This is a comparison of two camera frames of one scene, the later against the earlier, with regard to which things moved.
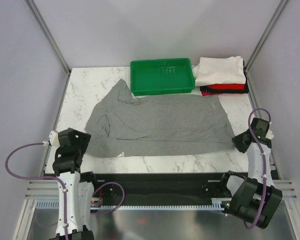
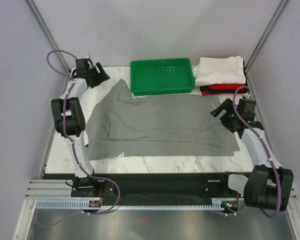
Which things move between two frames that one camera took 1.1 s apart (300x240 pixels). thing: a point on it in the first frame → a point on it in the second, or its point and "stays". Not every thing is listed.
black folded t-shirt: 207,89 stays
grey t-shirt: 121,124 stays
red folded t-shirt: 238,86 stays
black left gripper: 83,139 → 101,77
